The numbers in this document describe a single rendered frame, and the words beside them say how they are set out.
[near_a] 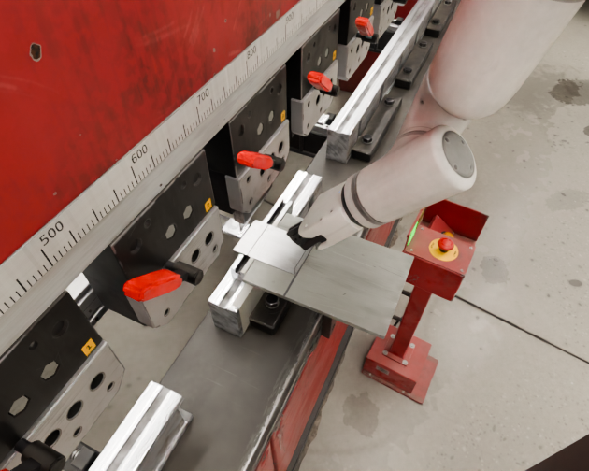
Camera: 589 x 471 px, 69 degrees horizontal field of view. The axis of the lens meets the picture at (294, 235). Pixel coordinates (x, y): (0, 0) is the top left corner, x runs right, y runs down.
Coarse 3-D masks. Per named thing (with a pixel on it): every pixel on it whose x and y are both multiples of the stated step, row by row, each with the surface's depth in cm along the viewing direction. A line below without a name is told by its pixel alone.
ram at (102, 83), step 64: (0, 0) 23; (64, 0) 26; (128, 0) 31; (192, 0) 37; (256, 0) 46; (0, 64) 24; (64, 64) 28; (128, 64) 33; (192, 64) 40; (0, 128) 25; (64, 128) 29; (128, 128) 35; (0, 192) 27; (64, 192) 31; (0, 256) 28; (64, 256) 33; (0, 320) 30
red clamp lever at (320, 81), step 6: (312, 72) 61; (318, 72) 62; (312, 78) 62; (318, 78) 61; (324, 78) 62; (312, 84) 63; (318, 84) 62; (324, 84) 63; (330, 84) 66; (324, 90) 65; (330, 90) 68; (336, 90) 68; (336, 96) 69
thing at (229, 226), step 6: (222, 216) 86; (222, 222) 85; (228, 222) 85; (234, 222) 85; (228, 228) 84; (234, 228) 84; (246, 228) 84; (228, 234) 83; (234, 234) 83; (240, 234) 83
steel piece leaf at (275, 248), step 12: (276, 228) 84; (264, 240) 82; (276, 240) 82; (288, 240) 82; (252, 252) 80; (264, 252) 80; (276, 252) 80; (288, 252) 80; (300, 252) 80; (276, 264) 78; (288, 264) 78; (300, 264) 78
